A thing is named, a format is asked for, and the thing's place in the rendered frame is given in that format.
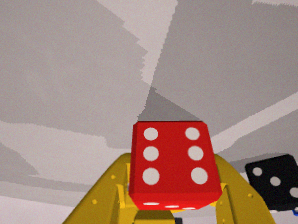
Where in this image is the red die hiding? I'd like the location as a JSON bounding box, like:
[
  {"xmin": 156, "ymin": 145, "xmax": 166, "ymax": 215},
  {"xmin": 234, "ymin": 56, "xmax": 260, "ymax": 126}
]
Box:
[{"xmin": 128, "ymin": 121, "xmax": 222, "ymax": 210}]

